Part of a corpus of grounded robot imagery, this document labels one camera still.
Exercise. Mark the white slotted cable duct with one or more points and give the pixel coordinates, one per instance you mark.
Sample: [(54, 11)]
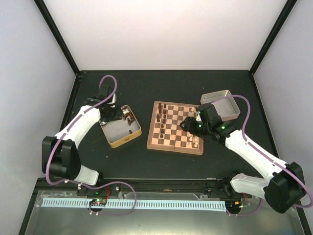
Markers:
[(128, 204)]

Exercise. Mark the controller board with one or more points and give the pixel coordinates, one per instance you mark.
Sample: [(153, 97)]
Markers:
[(237, 204), (98, 202)]

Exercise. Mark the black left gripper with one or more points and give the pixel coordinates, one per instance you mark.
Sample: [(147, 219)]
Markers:
[(105, 120)]

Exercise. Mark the left controller board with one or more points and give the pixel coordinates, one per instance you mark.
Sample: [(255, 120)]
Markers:
[(98, 202)]

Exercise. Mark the black mounting rail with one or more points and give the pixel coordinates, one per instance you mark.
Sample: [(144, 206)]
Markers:
[(212, 188)]

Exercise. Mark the right controller board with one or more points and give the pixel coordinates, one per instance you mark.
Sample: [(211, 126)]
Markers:
[(237, 204)]

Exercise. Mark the pink metal tin tray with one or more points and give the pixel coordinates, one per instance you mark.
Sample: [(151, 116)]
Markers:
[(225, 105)]

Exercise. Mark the yellow bear tin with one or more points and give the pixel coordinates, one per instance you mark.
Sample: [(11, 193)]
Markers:
[(119, 132)]

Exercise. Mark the black frame post right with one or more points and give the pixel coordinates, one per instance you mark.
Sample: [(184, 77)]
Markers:
[(282, 17)]

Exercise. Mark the black frame post left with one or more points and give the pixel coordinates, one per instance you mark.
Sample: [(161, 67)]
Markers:
[(56, 33)]

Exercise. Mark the dark pieces in tin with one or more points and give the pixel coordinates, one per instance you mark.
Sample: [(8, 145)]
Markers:
[(128, 116)]

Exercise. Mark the wooden folding chess board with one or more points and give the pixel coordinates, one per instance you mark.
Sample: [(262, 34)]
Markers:
[(174, 138)]

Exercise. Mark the black frame post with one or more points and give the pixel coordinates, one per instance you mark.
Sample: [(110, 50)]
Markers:
[(56, 33), (282, 17)]

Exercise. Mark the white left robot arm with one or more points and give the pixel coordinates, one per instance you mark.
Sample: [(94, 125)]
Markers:
[(60, 157)]

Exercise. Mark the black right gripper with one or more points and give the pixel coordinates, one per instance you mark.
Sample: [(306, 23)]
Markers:
[(189, 126)]

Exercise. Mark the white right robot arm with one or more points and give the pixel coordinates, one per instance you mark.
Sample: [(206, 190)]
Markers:
[(281, 184)]

